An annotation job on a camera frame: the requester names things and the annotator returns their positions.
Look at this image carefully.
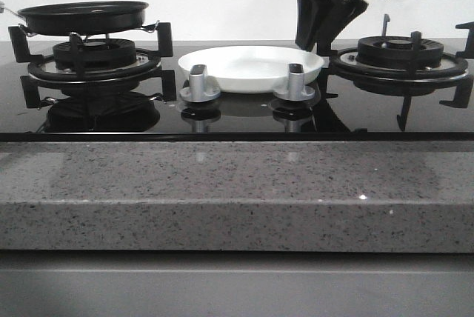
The black left burner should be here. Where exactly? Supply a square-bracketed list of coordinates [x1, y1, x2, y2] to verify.
[53, 39, 136, 71]

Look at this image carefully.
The grey cabinet drawer front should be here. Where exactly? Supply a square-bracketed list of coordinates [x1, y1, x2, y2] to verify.
[1, 251, 473, 316]

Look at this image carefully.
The black right pan support grate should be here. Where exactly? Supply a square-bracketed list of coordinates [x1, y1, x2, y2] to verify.
[329, 18, 473, 132]

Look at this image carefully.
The black right burner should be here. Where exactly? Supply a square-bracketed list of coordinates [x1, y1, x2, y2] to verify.
[356, 36, 444, 70]

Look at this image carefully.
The black left pan support grate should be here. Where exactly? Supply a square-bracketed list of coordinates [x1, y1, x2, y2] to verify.
[8, 21, 176, 108]

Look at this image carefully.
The black burner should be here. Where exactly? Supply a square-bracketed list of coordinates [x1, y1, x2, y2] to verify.
[356, 36, 444, 70]
[53, 39, 136, 71]

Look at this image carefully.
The silver stove knob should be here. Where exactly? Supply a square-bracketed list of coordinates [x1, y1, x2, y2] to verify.
[273, 63, 316, 101]
[180, 64, 221, 103]

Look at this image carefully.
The black glass gas cooktop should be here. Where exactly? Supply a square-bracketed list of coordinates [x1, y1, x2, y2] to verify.
[0, 38, 474, 142]

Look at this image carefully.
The black frying pan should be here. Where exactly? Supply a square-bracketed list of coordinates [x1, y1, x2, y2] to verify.
[16, 1, 149, 36]

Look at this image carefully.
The silver left stove knob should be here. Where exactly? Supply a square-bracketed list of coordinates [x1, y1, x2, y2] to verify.
[180, 64, 221, 103]

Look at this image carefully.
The black pan support grate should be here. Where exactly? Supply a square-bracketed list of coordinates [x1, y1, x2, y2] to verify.
[8, 21, 176, 108]
[329, 18, 473, 132]

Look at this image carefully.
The silver right stove knob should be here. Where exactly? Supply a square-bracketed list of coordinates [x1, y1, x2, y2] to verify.
[273, 63, 316, 101]

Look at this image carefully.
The white round plate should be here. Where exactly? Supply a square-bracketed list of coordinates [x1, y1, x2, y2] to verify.
[178, 46, 324, 93]

